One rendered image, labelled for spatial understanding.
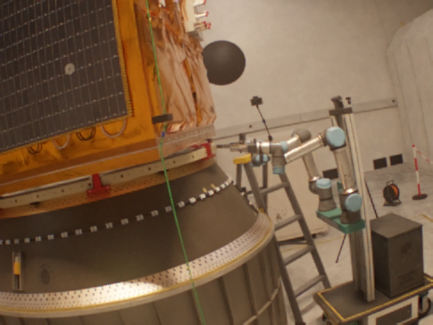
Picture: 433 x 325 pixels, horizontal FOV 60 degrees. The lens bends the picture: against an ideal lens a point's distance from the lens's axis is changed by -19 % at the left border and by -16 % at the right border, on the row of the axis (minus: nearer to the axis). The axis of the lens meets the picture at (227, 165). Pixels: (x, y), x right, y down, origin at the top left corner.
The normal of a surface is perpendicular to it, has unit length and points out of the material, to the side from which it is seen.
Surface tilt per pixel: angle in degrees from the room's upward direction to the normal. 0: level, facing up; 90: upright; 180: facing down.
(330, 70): 90
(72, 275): 62
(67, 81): 90
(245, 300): 90
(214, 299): 90
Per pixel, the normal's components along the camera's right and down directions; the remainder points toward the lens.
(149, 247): 0.35, -0.47
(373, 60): -0.07, 0.11
